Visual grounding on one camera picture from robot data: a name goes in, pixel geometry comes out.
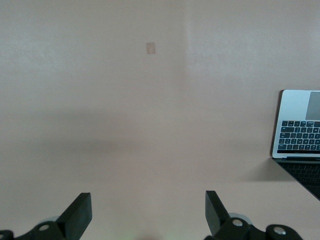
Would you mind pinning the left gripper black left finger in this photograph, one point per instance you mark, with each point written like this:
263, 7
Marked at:
77, 215

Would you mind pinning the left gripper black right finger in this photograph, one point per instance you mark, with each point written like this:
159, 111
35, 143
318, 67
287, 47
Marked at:
216, 215

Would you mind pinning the silver laptop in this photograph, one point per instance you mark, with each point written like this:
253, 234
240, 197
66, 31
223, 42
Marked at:
292, 110

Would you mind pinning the small brown tape patch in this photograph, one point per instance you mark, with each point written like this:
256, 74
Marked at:
150, 48

